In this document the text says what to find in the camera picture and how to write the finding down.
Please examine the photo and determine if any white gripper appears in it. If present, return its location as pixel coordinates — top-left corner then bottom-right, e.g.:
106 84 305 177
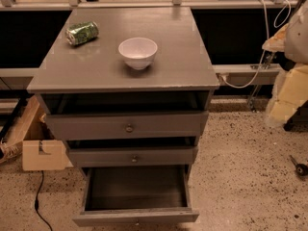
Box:
262 23 308 128

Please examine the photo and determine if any green soda can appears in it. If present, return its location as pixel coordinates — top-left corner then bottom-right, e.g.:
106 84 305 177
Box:
65 21 99 46

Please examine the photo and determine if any white hanging cable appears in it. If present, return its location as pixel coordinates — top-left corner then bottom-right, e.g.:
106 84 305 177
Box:
218 0 293 90

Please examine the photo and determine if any grey drawer cabinet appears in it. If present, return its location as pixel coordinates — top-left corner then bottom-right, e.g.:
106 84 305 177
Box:
28 7 218 172

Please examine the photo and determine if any cardboard box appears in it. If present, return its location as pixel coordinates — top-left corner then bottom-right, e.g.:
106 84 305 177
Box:
5 96 72 171

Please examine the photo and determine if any black floor tool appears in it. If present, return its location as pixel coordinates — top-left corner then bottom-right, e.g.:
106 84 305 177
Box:
290 156 308 176

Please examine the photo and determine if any grey bottom drawer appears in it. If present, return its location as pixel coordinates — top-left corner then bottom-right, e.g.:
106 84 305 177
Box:
73 165 199 226

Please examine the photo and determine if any grey drawer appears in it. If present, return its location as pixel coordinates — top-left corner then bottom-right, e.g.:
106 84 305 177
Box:
46 112 209 141
68 137 198 167
73 165 199 226

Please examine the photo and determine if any white bowl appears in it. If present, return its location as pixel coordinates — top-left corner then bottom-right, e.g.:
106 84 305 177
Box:
118 38 158 70

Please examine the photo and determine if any grey top drawer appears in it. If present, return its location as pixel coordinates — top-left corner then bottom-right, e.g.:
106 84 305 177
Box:
46 112 209 141

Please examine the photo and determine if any grey middle drawer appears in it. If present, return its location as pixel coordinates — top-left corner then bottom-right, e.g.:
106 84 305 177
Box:
68 137 198 167

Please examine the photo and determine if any sneaker shoe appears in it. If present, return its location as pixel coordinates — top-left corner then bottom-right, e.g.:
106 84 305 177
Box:
0 141 22 164

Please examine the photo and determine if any grey metal rail frame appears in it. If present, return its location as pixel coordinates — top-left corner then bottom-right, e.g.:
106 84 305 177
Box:
0 0 308 91

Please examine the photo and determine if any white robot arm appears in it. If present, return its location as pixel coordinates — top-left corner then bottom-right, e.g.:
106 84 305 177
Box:
262 1 308 127

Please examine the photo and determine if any black floor cable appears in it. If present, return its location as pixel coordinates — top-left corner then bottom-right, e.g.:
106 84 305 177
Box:
34 170 54 231

